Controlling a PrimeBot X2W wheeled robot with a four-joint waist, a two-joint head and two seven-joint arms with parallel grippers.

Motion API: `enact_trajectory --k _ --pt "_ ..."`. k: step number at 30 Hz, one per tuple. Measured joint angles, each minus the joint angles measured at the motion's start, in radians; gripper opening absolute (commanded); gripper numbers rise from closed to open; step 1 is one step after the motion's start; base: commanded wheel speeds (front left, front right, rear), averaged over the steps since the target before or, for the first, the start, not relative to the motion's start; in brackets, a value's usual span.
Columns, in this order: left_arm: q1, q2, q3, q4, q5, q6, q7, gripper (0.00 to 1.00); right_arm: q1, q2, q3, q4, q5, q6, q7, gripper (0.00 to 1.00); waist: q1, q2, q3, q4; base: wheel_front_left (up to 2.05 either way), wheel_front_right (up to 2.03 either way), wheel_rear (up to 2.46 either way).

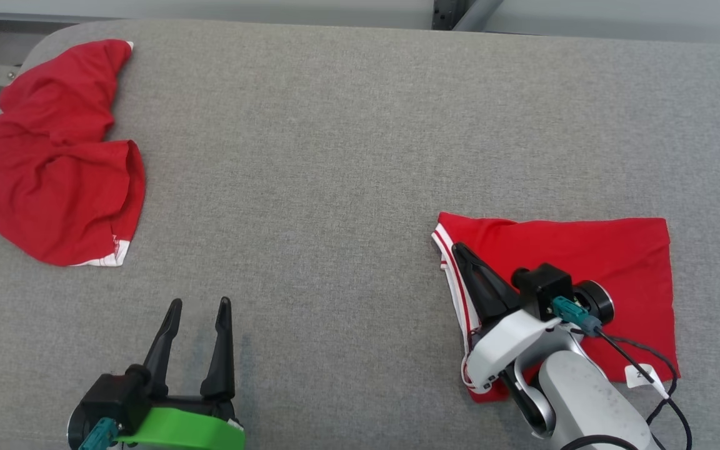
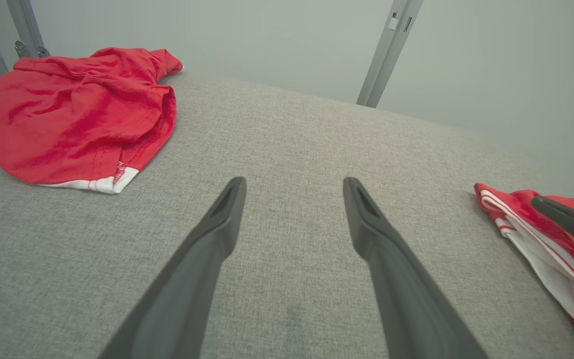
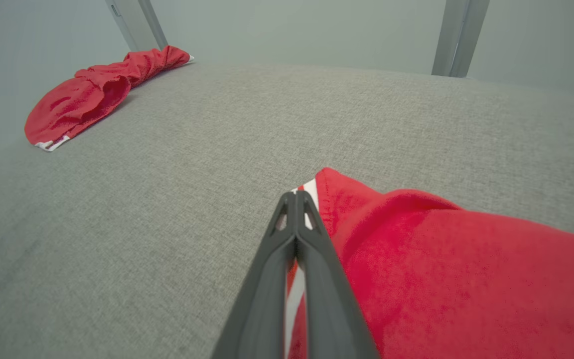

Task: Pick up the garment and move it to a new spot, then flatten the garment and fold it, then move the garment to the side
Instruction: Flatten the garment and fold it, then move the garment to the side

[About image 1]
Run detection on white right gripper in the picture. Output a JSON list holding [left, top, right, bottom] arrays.
[[452, 242, 561, 394]]

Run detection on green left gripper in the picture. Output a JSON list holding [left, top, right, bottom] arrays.
[[116, 297, 246, 450]]

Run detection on red jersey with white sleeves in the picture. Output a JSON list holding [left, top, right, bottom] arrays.
[[432, 211, 681, 404]]

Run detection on red shorts with white stripes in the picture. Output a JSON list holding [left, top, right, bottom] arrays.
[[0, 39, 146, 268]]

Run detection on teal cable connector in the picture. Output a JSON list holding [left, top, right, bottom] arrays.
[[79, 417, 120, 450], [551, 297, 603, 338]]

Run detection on black right camera cable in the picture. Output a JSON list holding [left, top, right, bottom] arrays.
[[576, 328, 693, 450]]

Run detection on white cable label tag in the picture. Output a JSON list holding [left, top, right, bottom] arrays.
[[624, 364, 672, 401]]

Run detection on black cable loop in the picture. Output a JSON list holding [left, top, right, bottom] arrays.
[[560, 434, 642, 450]]

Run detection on black hinge bracket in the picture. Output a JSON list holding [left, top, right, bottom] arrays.
[[432, 0, 462, 31]]

